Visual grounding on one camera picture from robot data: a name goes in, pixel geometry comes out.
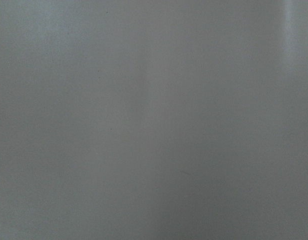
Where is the brown table mat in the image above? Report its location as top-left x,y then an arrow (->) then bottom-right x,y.
0,0 -> 308,240

